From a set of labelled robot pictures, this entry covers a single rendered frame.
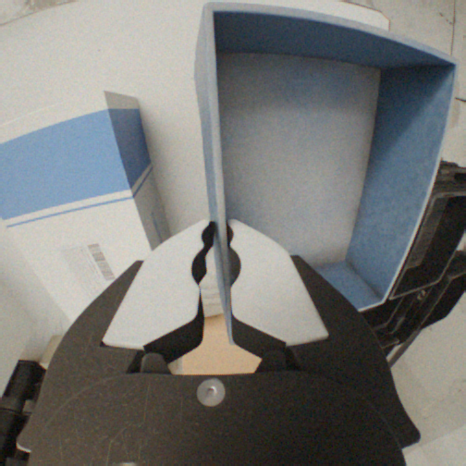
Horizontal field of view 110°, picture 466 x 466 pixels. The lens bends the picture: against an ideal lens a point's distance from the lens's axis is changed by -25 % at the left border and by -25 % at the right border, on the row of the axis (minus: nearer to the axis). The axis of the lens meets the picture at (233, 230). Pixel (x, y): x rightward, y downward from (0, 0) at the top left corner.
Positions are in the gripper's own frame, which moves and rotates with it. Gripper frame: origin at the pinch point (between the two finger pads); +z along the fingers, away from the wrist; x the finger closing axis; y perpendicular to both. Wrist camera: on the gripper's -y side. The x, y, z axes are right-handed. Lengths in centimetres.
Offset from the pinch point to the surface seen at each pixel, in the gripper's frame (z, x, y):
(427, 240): 46, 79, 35
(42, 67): 11.2, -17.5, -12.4
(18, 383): 1, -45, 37
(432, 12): 99, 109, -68
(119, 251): 3.3, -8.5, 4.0
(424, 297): 44, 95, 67
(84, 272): 2.8, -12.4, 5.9
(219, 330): 10.0, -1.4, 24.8
